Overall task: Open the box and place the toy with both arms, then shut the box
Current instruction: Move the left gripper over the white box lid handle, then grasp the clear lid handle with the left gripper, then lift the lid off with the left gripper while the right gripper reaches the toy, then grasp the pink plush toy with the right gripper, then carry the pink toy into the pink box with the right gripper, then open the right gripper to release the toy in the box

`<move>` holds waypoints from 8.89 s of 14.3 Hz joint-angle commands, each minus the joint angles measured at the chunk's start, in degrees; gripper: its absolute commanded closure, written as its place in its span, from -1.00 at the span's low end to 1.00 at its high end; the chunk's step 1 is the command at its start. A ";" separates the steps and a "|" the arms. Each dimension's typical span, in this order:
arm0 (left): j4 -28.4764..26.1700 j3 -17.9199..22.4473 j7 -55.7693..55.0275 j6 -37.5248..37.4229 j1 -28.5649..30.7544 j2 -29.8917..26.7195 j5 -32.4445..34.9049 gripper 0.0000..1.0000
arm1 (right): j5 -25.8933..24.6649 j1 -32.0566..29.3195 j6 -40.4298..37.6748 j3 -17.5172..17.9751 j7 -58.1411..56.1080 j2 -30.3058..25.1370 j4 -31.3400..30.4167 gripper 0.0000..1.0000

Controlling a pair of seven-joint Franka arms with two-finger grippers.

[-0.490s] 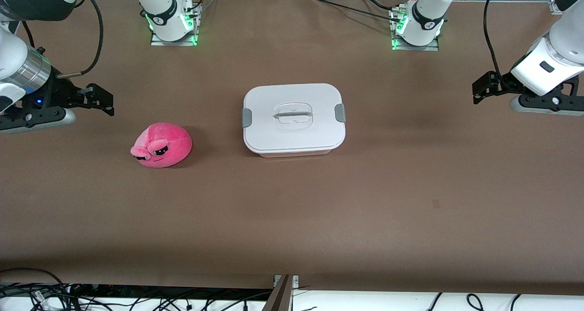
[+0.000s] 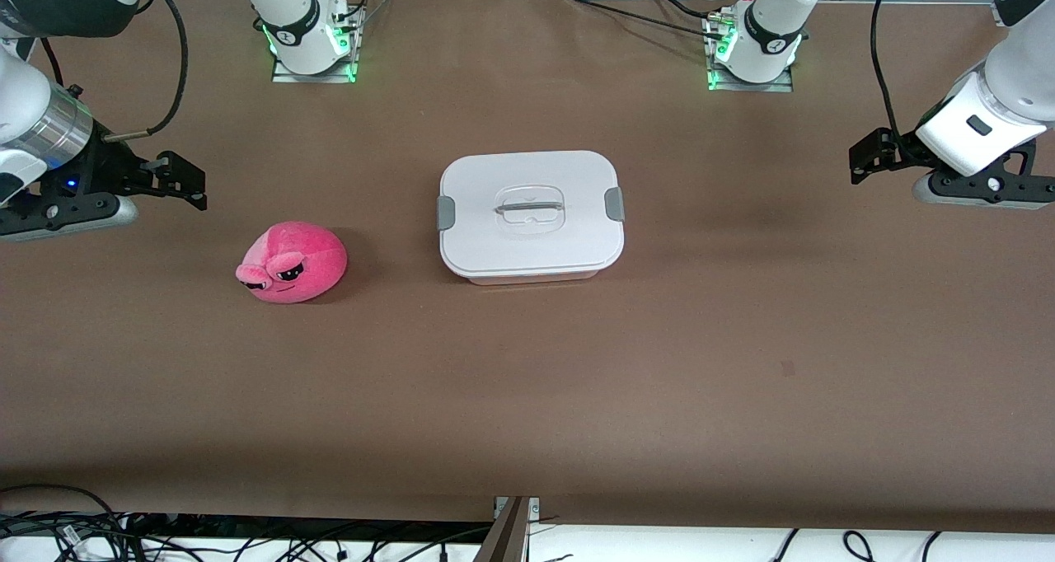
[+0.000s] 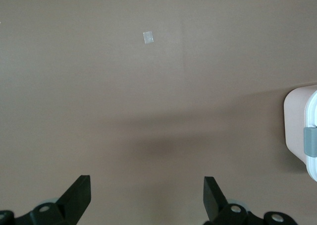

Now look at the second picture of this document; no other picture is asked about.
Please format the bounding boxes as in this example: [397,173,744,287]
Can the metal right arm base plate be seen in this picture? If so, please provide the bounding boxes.
[272,2,361,83]

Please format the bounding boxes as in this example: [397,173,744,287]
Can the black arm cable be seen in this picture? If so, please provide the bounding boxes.
[872,0,932,147]
[103,0,189,143]

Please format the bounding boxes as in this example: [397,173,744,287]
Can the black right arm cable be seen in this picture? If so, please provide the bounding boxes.
[103,0,189,143]

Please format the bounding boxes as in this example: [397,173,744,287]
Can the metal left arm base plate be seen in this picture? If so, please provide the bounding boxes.
[707,14,794,93]

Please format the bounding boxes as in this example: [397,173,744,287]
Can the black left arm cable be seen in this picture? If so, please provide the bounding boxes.
[872,0,932,147]

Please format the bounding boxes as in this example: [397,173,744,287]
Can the short black table cable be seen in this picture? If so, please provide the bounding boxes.
[651,0,714,19]

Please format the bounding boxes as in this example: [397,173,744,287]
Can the black looped floor cable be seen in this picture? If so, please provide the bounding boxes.
[0,484,124,562]

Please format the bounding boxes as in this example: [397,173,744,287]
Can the brown paper table cover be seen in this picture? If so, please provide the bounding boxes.
[0,0,1055,534]

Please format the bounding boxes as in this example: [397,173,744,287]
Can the long black table cable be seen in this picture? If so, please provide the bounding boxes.
[565,0,726,40]

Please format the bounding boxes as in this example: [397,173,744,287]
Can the pink translucent plastic box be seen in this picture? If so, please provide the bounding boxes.
[452,267,601,287]

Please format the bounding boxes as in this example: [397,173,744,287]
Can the pink plush toy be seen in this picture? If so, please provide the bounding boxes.
[235,221,349,305]

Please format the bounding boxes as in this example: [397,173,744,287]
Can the white box lid grey clips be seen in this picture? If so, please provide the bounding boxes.
[437,151,626,279]

